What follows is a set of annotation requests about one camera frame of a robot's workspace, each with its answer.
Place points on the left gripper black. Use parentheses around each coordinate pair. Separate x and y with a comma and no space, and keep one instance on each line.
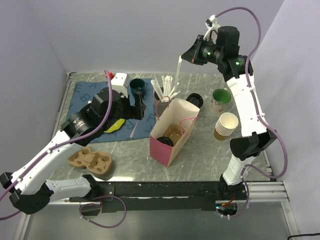
(136,111)

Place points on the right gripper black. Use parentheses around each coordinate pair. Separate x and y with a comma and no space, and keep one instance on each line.
(191,54)

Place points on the single white straw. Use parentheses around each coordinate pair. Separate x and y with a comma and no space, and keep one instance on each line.
(177,72)

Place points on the pink paper gift bag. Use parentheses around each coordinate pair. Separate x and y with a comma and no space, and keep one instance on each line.
(180,112)

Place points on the black plastic cup lid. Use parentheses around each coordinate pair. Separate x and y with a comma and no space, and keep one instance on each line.
(165,140)

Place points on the brown cardboard cup carrier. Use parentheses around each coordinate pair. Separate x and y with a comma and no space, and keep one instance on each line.
(96,162)
(174,132)

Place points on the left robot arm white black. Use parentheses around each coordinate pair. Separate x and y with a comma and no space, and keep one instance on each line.
(29,187)

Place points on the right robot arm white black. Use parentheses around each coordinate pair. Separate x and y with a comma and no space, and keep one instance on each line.
(220,46)

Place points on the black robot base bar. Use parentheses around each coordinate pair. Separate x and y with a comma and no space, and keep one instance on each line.
(163,195)

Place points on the dark teal mug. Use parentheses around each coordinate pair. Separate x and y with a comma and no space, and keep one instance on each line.
(137,85)

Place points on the yellow dotted plate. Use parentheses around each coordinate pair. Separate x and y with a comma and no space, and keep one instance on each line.
(116,126)

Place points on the silver spoon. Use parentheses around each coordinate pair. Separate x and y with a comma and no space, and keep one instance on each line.
(133,131)

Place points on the stack of black lids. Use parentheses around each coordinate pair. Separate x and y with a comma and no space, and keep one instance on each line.
(195,99)

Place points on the green inside ceramic mug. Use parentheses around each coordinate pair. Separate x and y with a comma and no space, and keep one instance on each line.
(219,100)

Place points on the blue alphabet placemat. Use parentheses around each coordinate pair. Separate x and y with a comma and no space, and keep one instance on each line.
(84,92)

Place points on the stack of paper cups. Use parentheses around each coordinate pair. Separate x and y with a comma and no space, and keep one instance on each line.
(225,126)

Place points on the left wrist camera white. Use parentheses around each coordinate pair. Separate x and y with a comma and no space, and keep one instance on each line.
(120,83)

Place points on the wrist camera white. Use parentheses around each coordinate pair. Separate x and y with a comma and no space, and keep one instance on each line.
(212,25)
(120,83)

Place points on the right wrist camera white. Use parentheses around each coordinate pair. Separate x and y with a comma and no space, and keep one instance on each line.
(212,25)

